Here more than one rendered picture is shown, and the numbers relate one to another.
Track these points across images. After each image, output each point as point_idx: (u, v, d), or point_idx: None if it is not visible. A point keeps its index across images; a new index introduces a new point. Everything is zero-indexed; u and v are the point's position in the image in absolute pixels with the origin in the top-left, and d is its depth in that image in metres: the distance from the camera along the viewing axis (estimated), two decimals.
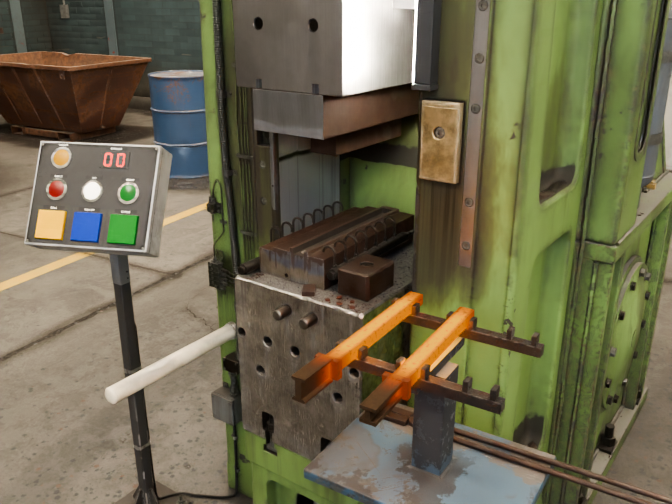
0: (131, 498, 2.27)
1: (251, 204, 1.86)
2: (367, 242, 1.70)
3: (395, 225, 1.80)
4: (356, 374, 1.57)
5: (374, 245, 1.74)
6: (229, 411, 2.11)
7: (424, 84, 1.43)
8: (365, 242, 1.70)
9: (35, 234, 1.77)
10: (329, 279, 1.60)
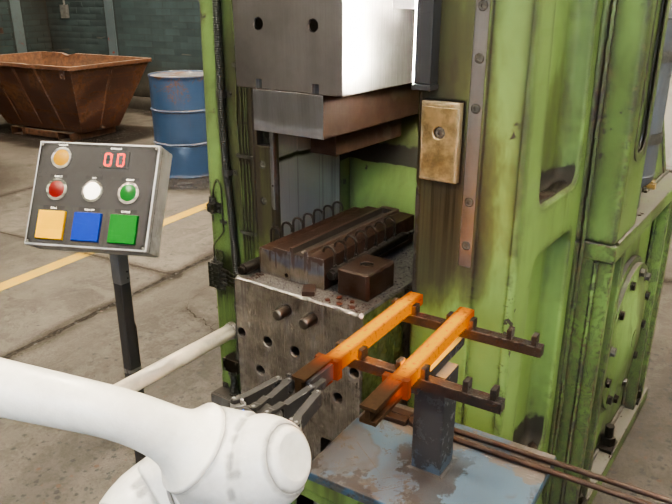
0: None
1: (251, 204, 1.86)
2: (367, 242, 1.70)
3: (395, 225, 1.80)
4: (356, 374, 1.57)
5: (374, 245, 1.74)
6: None
7: (424, 84, 1.43)
8: (365, 242, 1.70)
9: (35, 234, 1.77)
10: (329, 279, 1.60)
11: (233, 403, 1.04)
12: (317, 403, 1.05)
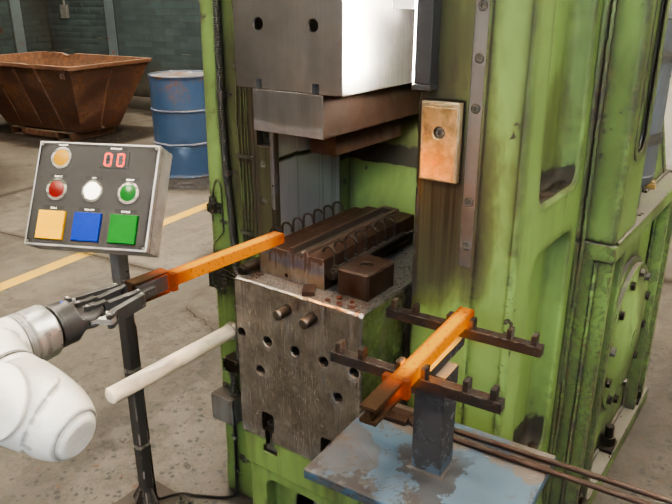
0: (131, 498, 2.27)
1: (251, 204, 1.86)
2: (367, 242, 1.70)
3: (395, 225, 1.80)
4: (356, 374, 1.57)
5: (374, 245, 1.74)
6: (229, 411, 2.11)
7: (424, 84, 1.43)
8: (365, 242, 1.70)
9: (35, 234, 1.77)
10: (329, 279, 1.60)
11: (65, 301, 1.19)
12: (139, 303, 1.20)
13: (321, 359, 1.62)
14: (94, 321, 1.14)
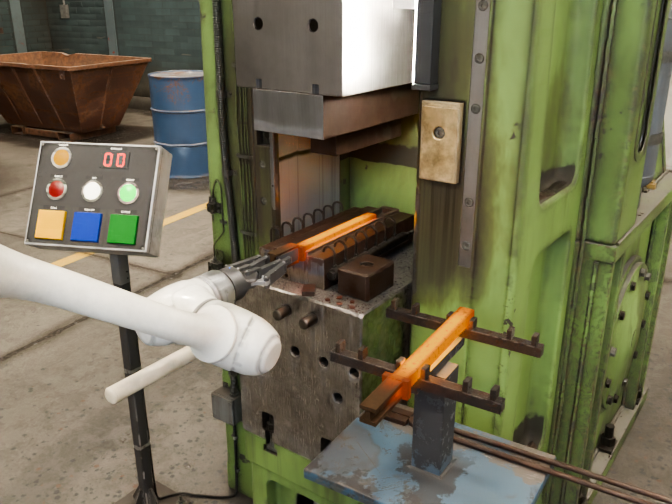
0: (131, 498, 2.27)
1: (251, 204, 1.86)
2: (367, 242, 1.70)
3: (395, 225, 1.80)
4: (356, 374, 1.57)
5: (374, 245, 1.74)
6: (229, 411, 2.11)
7: (424, 84, 1.43)
8: (365, 242, 1.70)
9: (35, 234, 1.77)
10: (329, 279, 1.60)
11: (225, 268, 1.51)
12: (283, 269, 1.52)
13: (321, 359, 1.62)
14: (254, 283, 1.46)
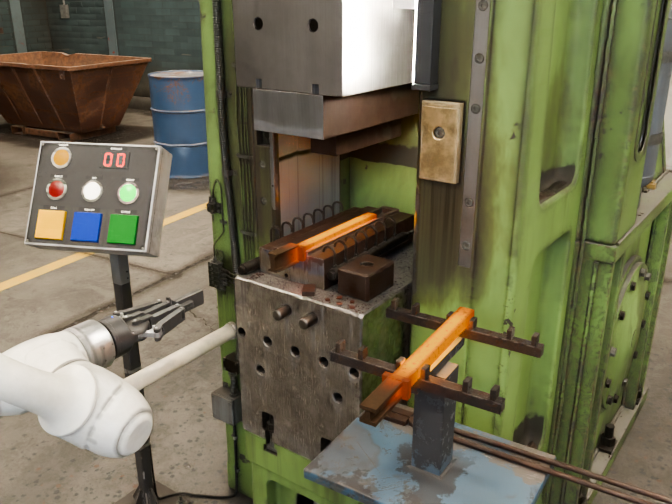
0: (131, 498, 2.27)
1: (251, 204, 1.86)
2: (367, 242, 1.70)
3: (395, 225, 1.80)
4: (356, 374, 1.57)
5: (374, 245, 1.74)
6: (229, 411, 2.11)
7: (424, 84, 1.43)
8: (365, 242, 1.70)
9: (35, 234, 1.77)
10: (329, 279, 1.60)
11: None
12: (180, 317, 1.30)
13: (321, 359, 1.62)
14: (142, 334, 1.23)
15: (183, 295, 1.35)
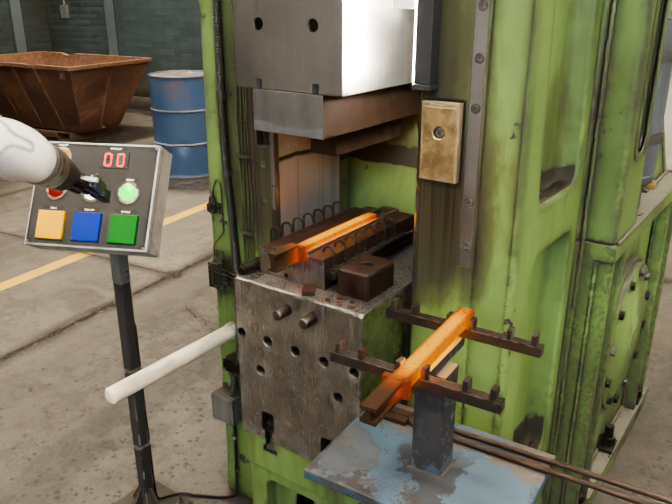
0: (131, 498, 2.27)
1: (251, 204, 1.86)
2: (367, 242, 1.70)
3: (395, 225, 1.80)
4: (356, 374, 1.57)
5: (374, 245, 1.74)
6: (229, 411, 2.11)
7: (424, 84, 1.43)
8: (365, 242, 1.70)
9: (35, 234, 1.77)
10: (329, 279, 1.60)
11: None
12: (104, 187, 1.56)
13: (321, 359, 1.62)
14: (83, 177, 1.48)
15: None
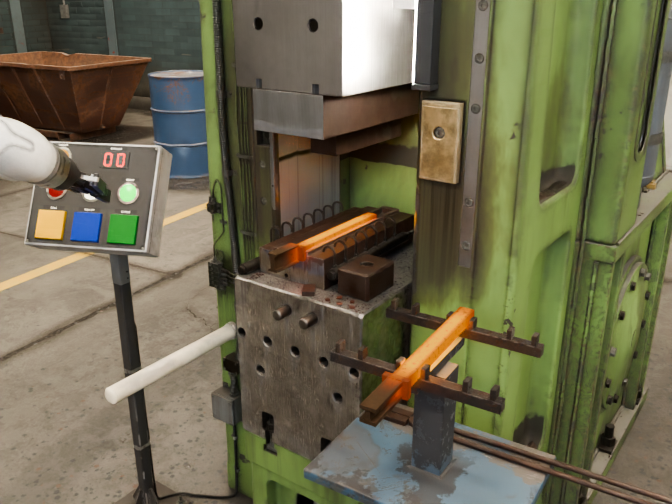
0: (131, 498, 2.27)
1: (251, 204, 1.86)
2: (367, 242, 1.70)
3: (395, 225, 1.80)
4: (356, 374, 1.57)
5: (374, 245, 1.74)
6: (229, 411, 2.11)
7: (424, 84, 1.43)
8: (365, 242, 1.70)
9: (35, 234, 1.77)
10: (329, 279, 1.60)
11: None
12: (104, 187, 1.56)
13: (321, 359, 1.62)
14: (83, 176, 1.48)
15: None
